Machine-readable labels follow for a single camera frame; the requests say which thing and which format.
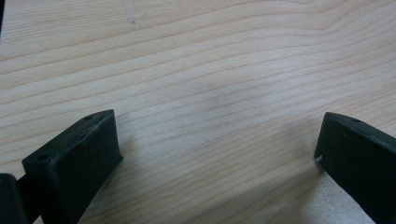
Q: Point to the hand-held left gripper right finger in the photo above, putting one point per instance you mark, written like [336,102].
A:
[358,161]

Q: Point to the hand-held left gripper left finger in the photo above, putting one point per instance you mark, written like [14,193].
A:
[74,165]

